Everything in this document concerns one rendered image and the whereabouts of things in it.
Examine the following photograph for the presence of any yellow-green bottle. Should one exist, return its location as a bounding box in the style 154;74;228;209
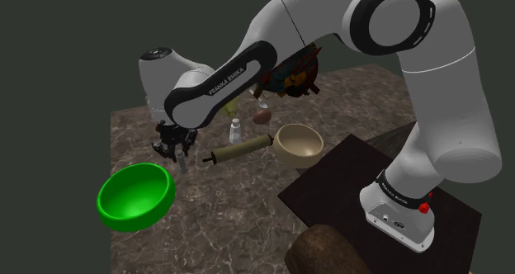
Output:
222;97;241;119

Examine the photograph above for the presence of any dark patterned round basket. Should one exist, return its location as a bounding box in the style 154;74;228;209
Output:
253;42;324;100

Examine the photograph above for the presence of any dark robot stand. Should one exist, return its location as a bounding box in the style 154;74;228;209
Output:
277;134;483;274

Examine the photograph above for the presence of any brown egg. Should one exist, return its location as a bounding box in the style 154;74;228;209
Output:
252;108;272;125

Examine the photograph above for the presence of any green bowl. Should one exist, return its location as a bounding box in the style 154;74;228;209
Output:
96;163;177;233

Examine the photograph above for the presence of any brown wooden round stool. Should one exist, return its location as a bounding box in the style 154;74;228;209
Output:
283;224;373;274

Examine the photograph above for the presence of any white salt shaker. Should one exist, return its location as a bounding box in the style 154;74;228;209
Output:
229;118;243;145

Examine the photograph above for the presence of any tan rolling pin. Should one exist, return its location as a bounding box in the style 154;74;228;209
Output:
202;134;275;165

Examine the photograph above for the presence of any beige bowl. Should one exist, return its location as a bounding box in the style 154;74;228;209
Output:
272;123;325;169

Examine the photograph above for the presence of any grey pepper shaker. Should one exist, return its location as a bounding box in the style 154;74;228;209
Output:
175;149;189;174

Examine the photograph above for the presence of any silver spoon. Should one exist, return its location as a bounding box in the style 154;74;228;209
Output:
249;88;269;110

